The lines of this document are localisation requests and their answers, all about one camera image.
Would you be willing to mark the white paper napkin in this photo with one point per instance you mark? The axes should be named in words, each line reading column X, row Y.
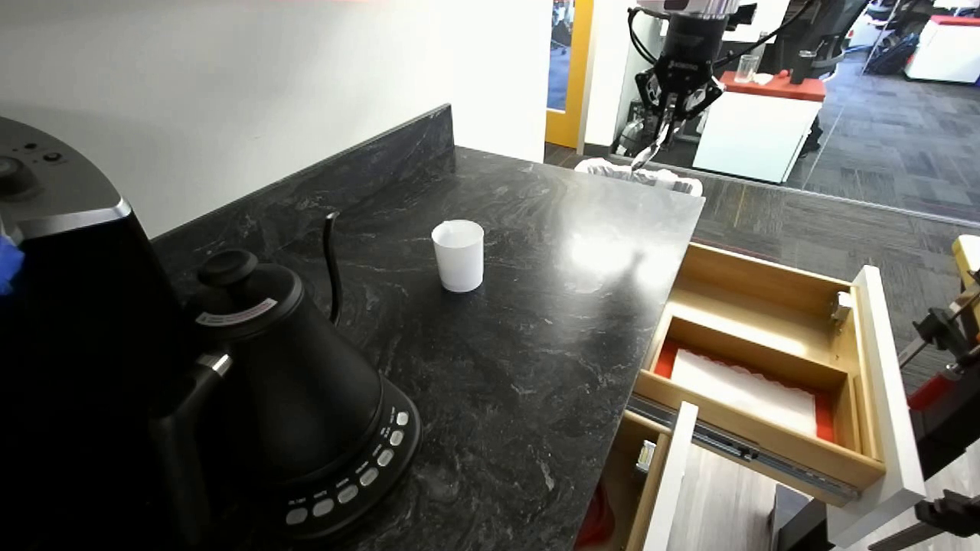
column 745, row 391

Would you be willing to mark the orange drawer liner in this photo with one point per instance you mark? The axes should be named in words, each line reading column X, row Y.
column 664, row 362

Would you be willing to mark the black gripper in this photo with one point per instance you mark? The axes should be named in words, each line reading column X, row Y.
column 683, row 72

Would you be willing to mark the open wooden drawer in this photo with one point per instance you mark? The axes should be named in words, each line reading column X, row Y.
column 793, row 371

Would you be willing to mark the white cart red top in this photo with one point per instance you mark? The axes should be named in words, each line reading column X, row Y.
column 758, row 126

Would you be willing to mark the black coffee machine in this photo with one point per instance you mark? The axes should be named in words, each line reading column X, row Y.
column 90, row 331

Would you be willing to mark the white paper cup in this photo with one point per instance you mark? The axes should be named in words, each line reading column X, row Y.
column 460, row 256

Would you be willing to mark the black gooseneck kettle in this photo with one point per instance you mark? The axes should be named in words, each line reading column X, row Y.
column 280, row 408

